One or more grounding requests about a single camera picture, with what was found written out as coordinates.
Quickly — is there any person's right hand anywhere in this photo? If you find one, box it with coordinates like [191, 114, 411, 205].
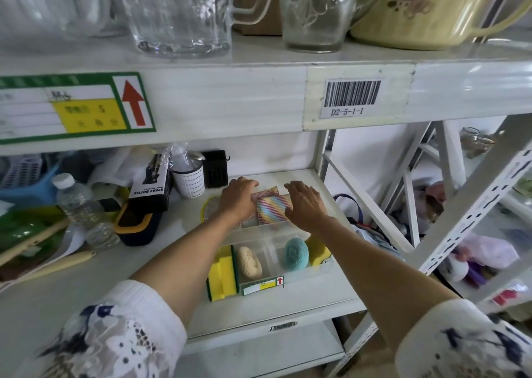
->
[284, 181, 331, 233]

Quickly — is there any person's left hand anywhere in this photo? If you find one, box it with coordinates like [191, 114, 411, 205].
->
[217, 177, 261, 227]

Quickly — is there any rainbow striped cleaning cloth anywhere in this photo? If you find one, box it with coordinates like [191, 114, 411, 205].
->
[255, 194, 295, 227]

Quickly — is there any person's left forearm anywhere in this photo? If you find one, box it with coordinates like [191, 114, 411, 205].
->
[129, 218, 244, 328]

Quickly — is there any person's right forearm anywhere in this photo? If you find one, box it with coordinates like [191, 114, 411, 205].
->
[305, 219, 460, 355]

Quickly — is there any pink checked cleaning cloth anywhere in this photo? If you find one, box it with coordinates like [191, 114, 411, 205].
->
[240, 186, 285, 230]

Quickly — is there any black hook holder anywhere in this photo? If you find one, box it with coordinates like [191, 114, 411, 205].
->
[202, 150, 231, 189]

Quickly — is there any clear plastic organizer box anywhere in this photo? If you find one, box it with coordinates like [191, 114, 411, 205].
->
[207, 223, 334, 298]

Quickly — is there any round yellow rimmed scrubber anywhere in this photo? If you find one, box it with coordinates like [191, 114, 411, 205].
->
[201, 195, 225, 225]

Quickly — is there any teal knitted scrubber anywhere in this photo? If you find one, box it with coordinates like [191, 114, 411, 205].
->
[283, 237, 309, 270]

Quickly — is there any white dotted cup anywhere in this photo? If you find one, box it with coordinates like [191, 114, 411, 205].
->
[171, 153, 207, 200]

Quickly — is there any beige knitted scrubber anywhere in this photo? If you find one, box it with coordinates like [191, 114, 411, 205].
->
[235, 246, 264, 281]

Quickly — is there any white metal shelf rack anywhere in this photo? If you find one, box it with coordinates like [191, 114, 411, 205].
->
[0, 29, 532, 378]

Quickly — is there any yellow sponge with green side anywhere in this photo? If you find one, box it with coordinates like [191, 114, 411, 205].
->
[206, 246, 238, 303]

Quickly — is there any black spray bottle box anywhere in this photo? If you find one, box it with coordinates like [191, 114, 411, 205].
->
[128, 153, 173, 213]

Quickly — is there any black and yellow device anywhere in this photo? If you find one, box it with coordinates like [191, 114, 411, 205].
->
[113, 200, 162, 248]

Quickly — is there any white barcode label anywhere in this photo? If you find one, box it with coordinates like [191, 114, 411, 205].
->
[303, 63, 416, 132]

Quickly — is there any crumpled white paper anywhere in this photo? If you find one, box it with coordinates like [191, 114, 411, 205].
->
[88, 146, 140, 192]

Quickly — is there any pink and brown toy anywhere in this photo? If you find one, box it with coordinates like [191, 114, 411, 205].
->
[422, 181, 446, 225]

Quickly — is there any clear plastic water bottle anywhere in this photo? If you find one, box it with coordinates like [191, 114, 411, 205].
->
[55, 173, 122, 250]

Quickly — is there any embossed flower glass pitcher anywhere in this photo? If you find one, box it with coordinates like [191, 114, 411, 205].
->
[278, 0, 368, 54]

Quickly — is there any green bordered shelf label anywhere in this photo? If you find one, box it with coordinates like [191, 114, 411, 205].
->
[0, 72, 157, 145]

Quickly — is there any small glass jar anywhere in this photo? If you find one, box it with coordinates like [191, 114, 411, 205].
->
[459, 126, 498, 159]

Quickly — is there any white perforated metal rack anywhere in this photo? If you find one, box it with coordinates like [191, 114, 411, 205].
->
[409, 115, 532, 308]

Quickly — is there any purple plastic bag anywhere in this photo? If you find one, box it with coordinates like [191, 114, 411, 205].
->
[451, 232, 521, 288]

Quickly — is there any person's left lace sleeve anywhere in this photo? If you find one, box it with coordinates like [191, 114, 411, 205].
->
[21, 280, 188, 378]

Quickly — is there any person's lace sleeve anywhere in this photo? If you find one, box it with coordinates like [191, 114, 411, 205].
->
[21, 280, 188, 378]
[395, 299, 532, 378]

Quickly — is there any person's right lace sleeve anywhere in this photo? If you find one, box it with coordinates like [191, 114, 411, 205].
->
[395, 299, 532, 378]

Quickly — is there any wooden stick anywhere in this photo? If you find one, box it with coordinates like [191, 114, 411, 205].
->
[0, 219, 72, 267]

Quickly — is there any blue plastic basket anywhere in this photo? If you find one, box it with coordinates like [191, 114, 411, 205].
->
[0, 154, 61, 209]

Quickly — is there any green plastic packet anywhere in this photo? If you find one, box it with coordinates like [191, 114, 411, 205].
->
[0, 207, 69, 268]

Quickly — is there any cream plastic pitcher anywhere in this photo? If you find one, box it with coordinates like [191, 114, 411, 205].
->
[349, 0, 532, 51]

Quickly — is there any large clear glass jug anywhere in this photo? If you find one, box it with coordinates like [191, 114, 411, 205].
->
[0, 0, 127, 40]

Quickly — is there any blue strapped fabric bag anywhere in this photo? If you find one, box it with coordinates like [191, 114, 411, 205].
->
[332, 194, 406, 263]

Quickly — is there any clear glass mug with handle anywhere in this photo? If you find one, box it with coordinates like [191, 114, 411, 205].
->
[117, 0, 268, 59]

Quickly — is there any beige wooden handle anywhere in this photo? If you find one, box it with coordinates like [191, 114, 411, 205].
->
[0, 251, 97, 286]

